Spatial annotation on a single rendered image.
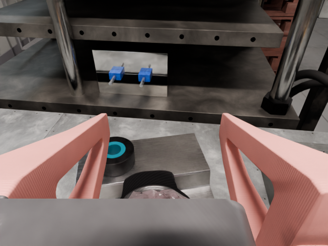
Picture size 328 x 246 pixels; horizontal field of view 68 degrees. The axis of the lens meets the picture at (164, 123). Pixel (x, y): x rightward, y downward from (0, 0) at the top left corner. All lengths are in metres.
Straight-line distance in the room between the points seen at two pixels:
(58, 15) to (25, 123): 0.36
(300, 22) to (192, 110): 0.41
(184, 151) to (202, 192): 0.09
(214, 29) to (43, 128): 0.63
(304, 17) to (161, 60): 0.44
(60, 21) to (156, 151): 0.56
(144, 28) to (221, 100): 0.38
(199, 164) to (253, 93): 0.58
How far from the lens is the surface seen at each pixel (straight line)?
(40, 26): 1.00
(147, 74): 0.88
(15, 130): 0.88
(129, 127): 0.77
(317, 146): 0.72
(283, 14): 2.72
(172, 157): 0.51
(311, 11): 0.82
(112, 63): 0.92
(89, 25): 0.92
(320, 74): 0.91
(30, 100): 1.05
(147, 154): 0.52
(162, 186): 0.51
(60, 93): 1.05
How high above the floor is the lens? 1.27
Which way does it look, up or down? 37 degrees down
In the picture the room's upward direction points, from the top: straight up
